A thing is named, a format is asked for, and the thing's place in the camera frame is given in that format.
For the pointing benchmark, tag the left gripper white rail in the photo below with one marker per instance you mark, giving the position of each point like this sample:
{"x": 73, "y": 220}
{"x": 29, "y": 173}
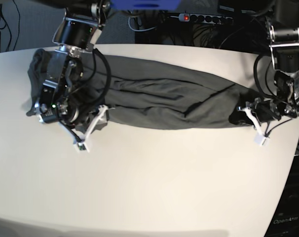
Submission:
{"x": 248, "y": 112}

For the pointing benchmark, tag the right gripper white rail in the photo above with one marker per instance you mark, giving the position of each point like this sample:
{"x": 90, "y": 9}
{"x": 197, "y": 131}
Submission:
{"x": 81, "y": 130}

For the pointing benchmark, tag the grey T-shirt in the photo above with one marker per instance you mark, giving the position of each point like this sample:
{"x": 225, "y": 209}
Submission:
{"x": 151, "y": 94}

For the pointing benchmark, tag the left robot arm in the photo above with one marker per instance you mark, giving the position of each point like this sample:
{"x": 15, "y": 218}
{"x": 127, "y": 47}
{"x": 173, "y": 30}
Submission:
{"x": 282, "y": 23}

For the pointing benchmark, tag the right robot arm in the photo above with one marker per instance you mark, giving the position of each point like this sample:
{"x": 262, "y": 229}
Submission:
{"x": 58, "y": 98}

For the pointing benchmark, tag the white power strip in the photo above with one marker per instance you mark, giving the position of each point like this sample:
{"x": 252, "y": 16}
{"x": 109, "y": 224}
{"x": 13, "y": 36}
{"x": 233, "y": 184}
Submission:
{"x": 205, "y": 19}

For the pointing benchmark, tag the black OpenArm base box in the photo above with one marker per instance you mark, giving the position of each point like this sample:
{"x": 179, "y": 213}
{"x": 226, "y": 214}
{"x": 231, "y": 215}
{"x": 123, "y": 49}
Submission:
{"x": 285, "y": 221}

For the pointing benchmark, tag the blue plastic box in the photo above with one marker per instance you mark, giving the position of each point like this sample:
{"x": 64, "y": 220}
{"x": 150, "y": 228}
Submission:
{"x": 145, "y": 4}

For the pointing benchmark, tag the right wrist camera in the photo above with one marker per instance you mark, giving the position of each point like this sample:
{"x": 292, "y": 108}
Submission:
{"x": 81, "y": 146}

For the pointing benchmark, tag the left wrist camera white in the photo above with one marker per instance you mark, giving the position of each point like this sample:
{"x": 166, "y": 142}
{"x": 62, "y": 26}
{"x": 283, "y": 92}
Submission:
{"x": 261, "y": 140}

